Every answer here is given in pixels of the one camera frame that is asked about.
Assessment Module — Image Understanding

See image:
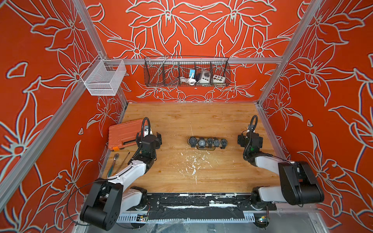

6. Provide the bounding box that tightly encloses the black watch placed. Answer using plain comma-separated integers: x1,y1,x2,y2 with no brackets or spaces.
220,138,228,150

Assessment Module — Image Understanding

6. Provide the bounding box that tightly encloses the black slim round watch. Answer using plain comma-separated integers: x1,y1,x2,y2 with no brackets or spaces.
213,138,220,148

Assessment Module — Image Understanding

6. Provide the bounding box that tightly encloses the black watch dark red dial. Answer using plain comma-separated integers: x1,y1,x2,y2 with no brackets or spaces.
207,138,214,149

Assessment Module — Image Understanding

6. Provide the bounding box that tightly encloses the dark wooden watch stand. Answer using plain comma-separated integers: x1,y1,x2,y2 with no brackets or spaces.
187,136,228,150

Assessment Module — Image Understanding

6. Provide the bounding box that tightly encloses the black chunky sport watch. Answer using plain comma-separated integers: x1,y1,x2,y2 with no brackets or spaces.
187,136,198,148

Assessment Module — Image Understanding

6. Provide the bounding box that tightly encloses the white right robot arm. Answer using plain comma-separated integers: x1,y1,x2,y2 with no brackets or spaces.
238,115,324,209

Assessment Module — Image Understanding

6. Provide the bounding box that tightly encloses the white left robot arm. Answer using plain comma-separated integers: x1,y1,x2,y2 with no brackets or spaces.
73,117,162,231

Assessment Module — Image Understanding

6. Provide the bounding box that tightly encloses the orange plastic tool case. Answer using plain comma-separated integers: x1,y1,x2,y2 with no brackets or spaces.
108,119,149,151

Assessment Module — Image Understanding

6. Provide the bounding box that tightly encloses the white box with dots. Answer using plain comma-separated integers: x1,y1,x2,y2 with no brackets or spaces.
212,75,226,86

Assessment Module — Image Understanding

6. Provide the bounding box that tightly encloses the white grey round device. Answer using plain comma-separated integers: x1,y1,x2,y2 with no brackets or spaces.
198,70,211,84

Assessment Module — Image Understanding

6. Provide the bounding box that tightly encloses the small circuit board left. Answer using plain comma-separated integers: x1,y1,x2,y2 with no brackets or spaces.
136,214,149,222

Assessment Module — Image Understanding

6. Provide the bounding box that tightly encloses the small circuit board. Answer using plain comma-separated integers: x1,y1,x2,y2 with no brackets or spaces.
136,214,149,222
254,216,269,229

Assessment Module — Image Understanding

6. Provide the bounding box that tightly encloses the blue white small box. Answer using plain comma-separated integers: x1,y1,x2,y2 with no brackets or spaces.
189,69,196,80

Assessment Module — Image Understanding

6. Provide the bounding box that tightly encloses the small circuit board right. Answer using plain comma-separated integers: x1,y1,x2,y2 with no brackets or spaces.
254,216,269,229

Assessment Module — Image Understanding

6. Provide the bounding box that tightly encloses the green handled ratchet wrench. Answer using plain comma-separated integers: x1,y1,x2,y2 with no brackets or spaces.
107,153,119,178

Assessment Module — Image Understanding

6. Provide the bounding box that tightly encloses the black wire wall basket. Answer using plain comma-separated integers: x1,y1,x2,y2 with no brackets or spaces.
144,55,231,87

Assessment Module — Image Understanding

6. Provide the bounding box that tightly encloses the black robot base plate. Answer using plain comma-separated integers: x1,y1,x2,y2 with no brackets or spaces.
120,193,277,220

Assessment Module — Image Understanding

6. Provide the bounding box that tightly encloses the white mesh wall basket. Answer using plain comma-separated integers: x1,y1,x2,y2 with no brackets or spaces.
81,60,127,96

